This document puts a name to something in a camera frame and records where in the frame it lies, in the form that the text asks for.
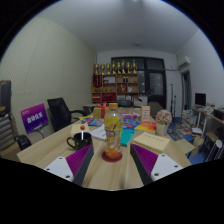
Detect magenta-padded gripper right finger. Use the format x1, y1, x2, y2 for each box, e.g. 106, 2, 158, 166
129, 143, 184, 186

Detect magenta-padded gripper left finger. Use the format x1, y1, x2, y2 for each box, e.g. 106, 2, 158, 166
43, 143, 95, 187

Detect yellow-labelled drink bottle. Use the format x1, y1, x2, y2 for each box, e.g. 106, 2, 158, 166
103, 102, 124, 160

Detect tan paper pad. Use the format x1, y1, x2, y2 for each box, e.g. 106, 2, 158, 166
132, 131, 171, 154

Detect black dotted mug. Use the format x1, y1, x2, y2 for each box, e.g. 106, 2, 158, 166
66, 131, 93, 151

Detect beige flat box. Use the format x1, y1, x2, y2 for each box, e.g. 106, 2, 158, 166
70, 122, 91, 136

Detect red-ball white stirrer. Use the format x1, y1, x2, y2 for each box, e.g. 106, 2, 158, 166
79, 125, 86, 141

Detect pink flowers in white pot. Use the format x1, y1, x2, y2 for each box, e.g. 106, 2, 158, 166
154, 109, 174, 136

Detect stack of books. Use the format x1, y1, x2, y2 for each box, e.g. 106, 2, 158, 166
179, 109, 198, 133

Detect white paper sheet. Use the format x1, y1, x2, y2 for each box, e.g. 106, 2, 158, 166
89, 124, 108, 142

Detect black office chair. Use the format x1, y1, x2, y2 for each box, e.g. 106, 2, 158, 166
47, 97, 88, 133

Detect white stool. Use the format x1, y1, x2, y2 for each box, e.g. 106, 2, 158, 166
208, 139, 224, 161

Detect red and blue brochure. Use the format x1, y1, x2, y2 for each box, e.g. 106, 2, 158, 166
122, 118, 141, 130

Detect orange standing card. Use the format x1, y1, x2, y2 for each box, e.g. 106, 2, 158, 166
139, 105, 152, 123

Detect purple sign board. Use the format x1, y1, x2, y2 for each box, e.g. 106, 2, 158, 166
20, 103, 50, 134

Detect grey office chair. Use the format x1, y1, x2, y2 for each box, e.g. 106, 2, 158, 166
148, 101, 164, 118

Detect pink packet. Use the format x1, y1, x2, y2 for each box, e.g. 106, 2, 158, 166
121, 112, 141, 121

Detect yellow gift box red ribbon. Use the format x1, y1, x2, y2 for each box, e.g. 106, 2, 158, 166
92, 102, 109, 120

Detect wooden side desk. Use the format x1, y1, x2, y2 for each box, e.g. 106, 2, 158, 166
191, 106, 224, 136

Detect black computer monitor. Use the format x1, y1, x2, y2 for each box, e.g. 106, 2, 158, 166
194, 92, 207, 108

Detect dark glass door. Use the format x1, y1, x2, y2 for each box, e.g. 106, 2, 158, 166
110, 57, 167, 109

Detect black box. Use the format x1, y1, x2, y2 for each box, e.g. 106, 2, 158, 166
0, 79, 13, 116

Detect wooden shelf unit with trophies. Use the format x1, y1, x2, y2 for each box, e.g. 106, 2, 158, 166
91, 59, 139, 104

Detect white wall air conditioner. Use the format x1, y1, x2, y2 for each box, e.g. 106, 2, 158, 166
176, 55, 192, 69

